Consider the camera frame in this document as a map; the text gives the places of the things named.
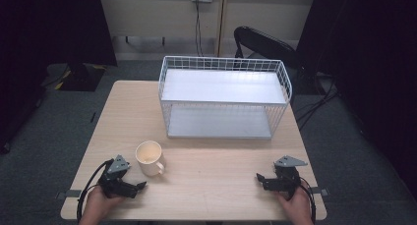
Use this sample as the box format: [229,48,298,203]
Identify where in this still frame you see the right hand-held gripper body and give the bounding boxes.
[262,155,309,200]

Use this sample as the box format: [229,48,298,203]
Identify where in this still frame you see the cream ceramic cup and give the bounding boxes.
[135,140,166,178]

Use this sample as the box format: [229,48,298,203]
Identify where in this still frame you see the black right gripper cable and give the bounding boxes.
[298,176,318,225]

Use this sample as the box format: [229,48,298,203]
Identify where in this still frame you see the person's left hand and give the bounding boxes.
[78,185,126,225]

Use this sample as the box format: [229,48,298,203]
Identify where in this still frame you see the black wall socket cable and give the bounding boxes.
[194,0,205,58]

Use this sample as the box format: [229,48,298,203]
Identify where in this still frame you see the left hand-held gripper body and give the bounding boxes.
[97,154,139,199]

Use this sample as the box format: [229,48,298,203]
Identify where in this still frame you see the person's right hand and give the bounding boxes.
[272,180,315,225]

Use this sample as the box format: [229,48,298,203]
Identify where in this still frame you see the black stand base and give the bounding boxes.
[58,62,106,92]

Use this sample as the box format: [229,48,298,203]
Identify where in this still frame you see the grey table bracket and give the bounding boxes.
[54,189,83,200]
[309,186,329,197]

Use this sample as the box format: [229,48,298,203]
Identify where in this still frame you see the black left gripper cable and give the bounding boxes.
[76,158,115,223]

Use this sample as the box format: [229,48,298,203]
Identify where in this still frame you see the black curtain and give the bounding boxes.
[0,0,118,154]
[295,0,417,199]

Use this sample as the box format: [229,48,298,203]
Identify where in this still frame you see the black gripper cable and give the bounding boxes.
[76,158,115,223]
[298,176,318,225]

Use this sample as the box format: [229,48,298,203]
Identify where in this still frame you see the black floor cables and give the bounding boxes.
[294,75,342,132]

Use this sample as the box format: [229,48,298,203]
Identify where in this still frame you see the black office chair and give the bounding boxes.
[233,26,304,76]

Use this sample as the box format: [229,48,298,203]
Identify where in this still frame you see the white wire shelf rack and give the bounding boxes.
[157,55,293,141]

